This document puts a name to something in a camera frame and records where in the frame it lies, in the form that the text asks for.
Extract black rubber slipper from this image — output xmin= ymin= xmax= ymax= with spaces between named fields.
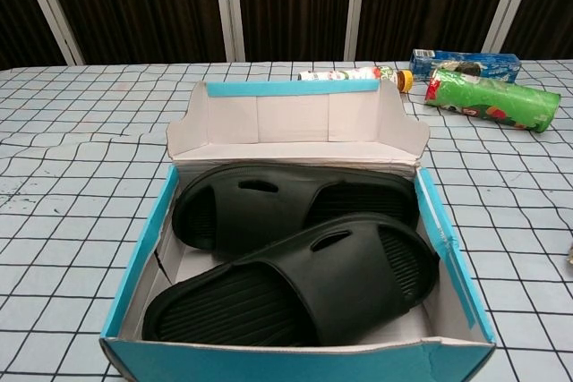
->
xmin=172 ymin=162 xmax=421 ymax=262
xmin=141 ymin=213 xmax=440 ymax=348

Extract light blue open shoe box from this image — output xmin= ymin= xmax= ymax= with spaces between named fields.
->
xmin=98 ymin=77 xmax=498 ymax=382

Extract blue snack package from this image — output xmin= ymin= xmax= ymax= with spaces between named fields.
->
xmin=409 ymin=48 xmax=523 ymax=84

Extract white drink bottle yellow cap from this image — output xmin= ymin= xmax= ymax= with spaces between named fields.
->
xmin=297 ymin=64 xmax=415 ymax=95

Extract green chip canister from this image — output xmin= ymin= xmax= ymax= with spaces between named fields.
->
xmin=423 ymin=67 xmax=562 ymax=132

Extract blue checkered tablecloth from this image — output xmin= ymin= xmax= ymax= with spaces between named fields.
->
xmin=0 ymin=58 xmax=573 ymax=382

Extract white screen frame post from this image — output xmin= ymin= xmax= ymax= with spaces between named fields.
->
xmin=343 ymin=0 xmax=369 ymax=61
xmin=15 ymin=0 xmax=86 ymax=65
xmin=211 ymin=0 xmax=246 ymax=63
xmin=481 ymin=0 xmax=536 ymax=55

